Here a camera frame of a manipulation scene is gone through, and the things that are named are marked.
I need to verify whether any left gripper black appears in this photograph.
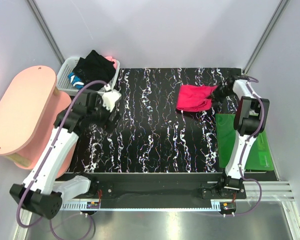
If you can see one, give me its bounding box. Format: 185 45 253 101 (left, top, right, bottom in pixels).
87 94 122 134

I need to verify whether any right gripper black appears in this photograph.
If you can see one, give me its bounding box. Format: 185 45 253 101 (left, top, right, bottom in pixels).
204 82 234 104

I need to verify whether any pink red t shirt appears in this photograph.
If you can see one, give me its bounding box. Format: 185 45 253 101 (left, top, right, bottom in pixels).
176 84 217 113

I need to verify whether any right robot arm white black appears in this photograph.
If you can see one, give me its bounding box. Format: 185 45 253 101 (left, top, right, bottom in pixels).
208 75 270 199

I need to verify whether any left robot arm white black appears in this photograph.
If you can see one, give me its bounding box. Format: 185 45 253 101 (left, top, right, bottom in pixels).
9 90 122 220

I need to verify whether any blue white garment in basket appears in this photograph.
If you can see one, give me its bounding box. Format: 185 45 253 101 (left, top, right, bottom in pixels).
67 72 85 90

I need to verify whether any white plastic laundry basket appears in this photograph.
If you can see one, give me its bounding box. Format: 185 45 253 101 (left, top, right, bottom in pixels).
56 51 120 96

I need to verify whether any black t shirt in basket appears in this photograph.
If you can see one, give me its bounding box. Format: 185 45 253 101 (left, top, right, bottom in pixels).
72 50 117 86

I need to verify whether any black marble pattern mat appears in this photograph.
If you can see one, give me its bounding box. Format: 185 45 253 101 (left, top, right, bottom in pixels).
68 67 242 173

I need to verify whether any light pink garment in basket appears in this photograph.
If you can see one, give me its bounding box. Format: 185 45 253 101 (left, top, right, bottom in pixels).
105 56 117 69

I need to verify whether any pink three tier shelf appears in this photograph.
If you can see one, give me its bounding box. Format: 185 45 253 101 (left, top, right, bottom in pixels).
0 65 72 170

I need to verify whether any green cutting mat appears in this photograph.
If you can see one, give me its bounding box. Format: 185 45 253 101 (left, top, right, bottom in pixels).
215 113 274 172

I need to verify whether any left small controller board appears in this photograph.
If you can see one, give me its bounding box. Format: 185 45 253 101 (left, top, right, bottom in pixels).
86 201 100 209

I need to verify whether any small controller board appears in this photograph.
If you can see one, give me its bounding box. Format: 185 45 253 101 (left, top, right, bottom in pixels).
220 201 237 212
86 201 100 209

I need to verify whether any right small controller board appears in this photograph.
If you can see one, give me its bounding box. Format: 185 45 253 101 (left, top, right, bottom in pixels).
220 201 237 212

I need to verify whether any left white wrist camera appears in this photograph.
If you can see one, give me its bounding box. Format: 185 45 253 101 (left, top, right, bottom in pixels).
101 84 122 113

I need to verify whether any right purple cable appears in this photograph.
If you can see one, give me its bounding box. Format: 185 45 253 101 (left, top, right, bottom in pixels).
219 76 267 217

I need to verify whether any purple cable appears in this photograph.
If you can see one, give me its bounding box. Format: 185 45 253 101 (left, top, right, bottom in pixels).
16 79 113 239
219 76 267 217

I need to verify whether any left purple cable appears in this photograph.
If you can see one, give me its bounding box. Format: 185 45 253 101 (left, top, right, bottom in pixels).
16 79 113 239

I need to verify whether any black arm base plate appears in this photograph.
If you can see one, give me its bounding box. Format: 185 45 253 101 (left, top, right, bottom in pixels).
68 171 278 209

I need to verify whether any right aluminium frame post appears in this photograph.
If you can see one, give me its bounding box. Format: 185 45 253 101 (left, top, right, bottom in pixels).
242 0 290 74

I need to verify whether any aluminium frame post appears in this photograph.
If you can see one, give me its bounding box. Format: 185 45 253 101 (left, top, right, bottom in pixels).
26 0 65 65
242 0 290 74

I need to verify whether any aluminium rail front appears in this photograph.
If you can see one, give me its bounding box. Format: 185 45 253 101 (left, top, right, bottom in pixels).
244 181 295 202

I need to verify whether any left aluminium frame post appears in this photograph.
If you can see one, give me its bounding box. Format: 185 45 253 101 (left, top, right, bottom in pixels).
26 0 65 65

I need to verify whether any white slotted cable duct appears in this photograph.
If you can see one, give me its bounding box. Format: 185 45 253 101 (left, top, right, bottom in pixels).
60 199 221 212

